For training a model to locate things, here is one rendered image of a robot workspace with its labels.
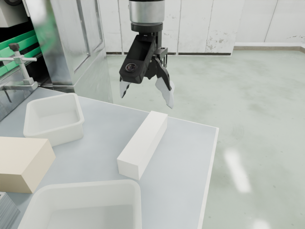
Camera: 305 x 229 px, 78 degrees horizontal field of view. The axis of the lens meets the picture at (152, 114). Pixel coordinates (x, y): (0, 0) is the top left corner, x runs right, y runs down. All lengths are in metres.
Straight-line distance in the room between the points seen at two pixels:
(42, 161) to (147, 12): 0.45
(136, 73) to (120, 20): 3.35
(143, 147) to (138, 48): 0.26
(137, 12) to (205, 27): 3.37
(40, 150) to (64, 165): 0.08
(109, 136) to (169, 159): 0.22
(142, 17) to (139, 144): 0.32
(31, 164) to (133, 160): 0.25
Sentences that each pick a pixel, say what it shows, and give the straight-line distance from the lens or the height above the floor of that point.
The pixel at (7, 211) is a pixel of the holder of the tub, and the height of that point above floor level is 0.79.
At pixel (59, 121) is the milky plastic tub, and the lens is 0.80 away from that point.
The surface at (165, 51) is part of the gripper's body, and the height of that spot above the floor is 1.04.
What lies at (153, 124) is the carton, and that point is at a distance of 0.61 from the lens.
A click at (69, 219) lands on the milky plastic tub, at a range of 0.52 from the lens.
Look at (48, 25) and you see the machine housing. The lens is 0.99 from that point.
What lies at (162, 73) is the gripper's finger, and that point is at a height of 1.01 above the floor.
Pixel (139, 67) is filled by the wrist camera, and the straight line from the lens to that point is 0.38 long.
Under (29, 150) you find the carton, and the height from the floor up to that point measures 0.82.
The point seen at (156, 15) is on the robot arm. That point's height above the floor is 1.13.
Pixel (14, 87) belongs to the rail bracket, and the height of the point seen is 0.85.
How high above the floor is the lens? 1.19
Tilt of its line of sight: 35 degrees down
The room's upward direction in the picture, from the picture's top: straight up
